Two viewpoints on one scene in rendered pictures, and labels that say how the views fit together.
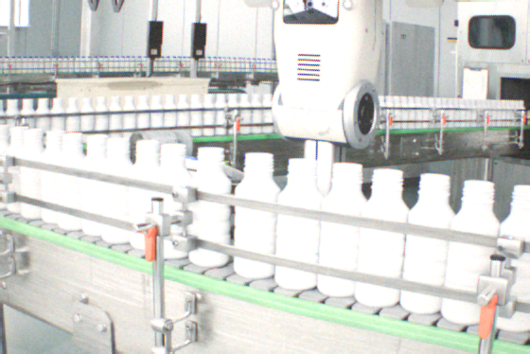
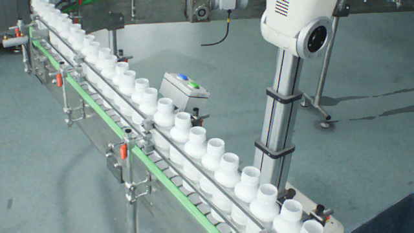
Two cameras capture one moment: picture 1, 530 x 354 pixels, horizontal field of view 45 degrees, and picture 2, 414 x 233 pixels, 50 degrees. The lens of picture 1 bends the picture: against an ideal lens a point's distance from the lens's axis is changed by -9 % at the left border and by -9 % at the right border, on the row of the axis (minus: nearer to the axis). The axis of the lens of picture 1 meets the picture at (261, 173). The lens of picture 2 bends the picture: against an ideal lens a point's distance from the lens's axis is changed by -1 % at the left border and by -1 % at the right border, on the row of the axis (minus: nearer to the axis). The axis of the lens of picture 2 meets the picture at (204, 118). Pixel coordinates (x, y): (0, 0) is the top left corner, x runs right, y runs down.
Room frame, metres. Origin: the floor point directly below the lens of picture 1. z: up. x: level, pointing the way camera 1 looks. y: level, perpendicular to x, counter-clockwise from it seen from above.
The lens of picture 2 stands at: (0.06, -0.32, 1.73)
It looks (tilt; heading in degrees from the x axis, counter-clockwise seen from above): 32 degrees down; 18
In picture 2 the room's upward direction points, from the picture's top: 4 degrees clockwise
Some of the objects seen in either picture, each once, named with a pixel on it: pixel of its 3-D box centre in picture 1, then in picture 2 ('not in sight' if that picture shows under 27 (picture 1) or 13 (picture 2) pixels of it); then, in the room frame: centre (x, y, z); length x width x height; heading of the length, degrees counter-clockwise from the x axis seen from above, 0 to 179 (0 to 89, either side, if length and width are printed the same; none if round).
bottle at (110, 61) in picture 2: (72, 181); (112, 81); (1.12, 0.33, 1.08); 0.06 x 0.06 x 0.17
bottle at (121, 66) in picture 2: (97, 185); (123, 89); (1.09, 0.27, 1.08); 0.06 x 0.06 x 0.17
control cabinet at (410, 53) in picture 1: (397, 101); not in sight; (7.82, -1.55, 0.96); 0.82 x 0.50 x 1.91; 128
